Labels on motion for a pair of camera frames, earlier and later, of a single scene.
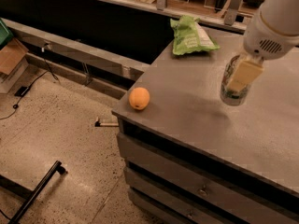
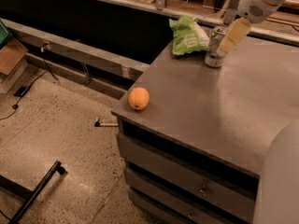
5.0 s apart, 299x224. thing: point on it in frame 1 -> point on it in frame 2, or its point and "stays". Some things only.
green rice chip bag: x=190 y=36 stays
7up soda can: x=228 y=95 -> x=215 y=57
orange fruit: x=138 y=98 stays
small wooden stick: x=105 y=124 stays
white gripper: x=267 y=41 -> x=251 y=7
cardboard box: x=11 y=55 stays
